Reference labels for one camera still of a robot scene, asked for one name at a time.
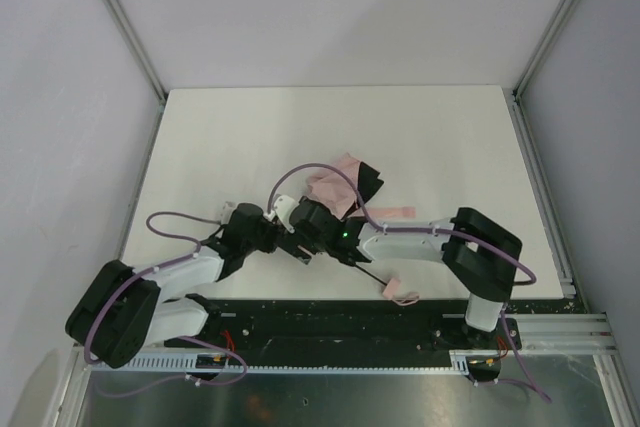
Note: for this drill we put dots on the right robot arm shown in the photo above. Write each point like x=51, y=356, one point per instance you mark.
x=479, y=252

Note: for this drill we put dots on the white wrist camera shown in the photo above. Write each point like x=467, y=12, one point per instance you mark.
x=281, y=209
x=224, y=212

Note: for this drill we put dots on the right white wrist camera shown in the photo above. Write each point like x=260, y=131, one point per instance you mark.
x=281, y=209

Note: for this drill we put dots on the right aluminium corner post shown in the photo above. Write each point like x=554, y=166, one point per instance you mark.
x=553, y=30

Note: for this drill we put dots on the grey cable duct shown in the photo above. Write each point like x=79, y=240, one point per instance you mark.
x=195, y=362

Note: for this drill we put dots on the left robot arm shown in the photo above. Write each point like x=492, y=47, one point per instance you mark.
x=127, y=308

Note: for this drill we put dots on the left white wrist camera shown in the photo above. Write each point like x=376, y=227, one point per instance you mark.
x=224, y=212

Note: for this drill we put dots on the left aluminium corner post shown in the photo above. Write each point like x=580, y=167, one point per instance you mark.
x=121, y=20

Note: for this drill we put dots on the aluminium corner post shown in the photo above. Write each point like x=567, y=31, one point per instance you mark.
x=553, y=30
x=121, y=20

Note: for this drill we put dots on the pink folding umbrella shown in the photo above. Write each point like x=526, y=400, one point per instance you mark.
x=344, y=188

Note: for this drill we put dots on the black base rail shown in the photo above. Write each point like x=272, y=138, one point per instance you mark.
x=350, y=333

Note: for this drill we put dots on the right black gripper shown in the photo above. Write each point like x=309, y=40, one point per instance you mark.
x=296, y=247

